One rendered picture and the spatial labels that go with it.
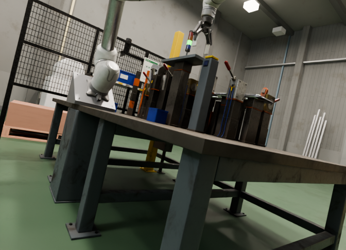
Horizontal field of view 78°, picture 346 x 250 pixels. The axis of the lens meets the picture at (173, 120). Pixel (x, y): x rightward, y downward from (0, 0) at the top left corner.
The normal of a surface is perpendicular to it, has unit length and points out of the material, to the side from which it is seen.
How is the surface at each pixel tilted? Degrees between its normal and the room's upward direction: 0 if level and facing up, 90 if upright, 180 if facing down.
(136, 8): 90
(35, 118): 90
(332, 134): 90
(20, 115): 90
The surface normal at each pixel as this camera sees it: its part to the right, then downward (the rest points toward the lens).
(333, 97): -0.78, -0.19
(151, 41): 0.59, 0.12
